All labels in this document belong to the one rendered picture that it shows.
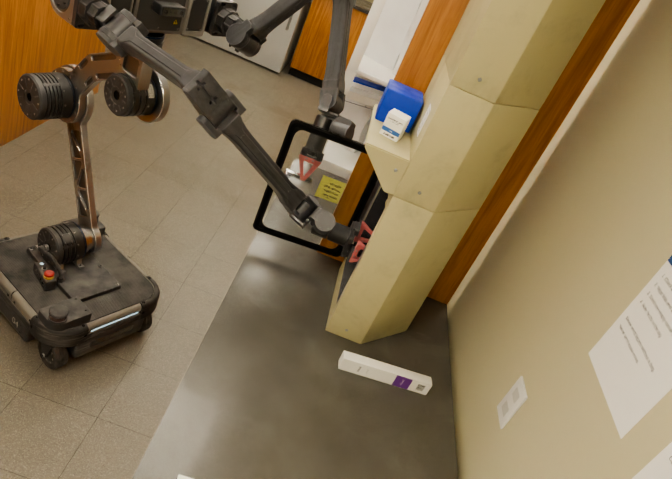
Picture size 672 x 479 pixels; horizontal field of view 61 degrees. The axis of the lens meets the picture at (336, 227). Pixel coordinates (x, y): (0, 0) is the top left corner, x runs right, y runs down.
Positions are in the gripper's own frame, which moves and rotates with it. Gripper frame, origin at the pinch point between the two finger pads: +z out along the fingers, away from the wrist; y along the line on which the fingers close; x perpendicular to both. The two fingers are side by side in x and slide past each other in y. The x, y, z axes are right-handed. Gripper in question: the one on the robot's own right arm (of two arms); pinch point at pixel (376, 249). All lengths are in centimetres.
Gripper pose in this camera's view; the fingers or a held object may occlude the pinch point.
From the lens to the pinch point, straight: 165.7
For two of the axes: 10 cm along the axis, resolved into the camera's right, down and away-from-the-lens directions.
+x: -3.6, 8.0, 4.9
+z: 9.2, 3.8, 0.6
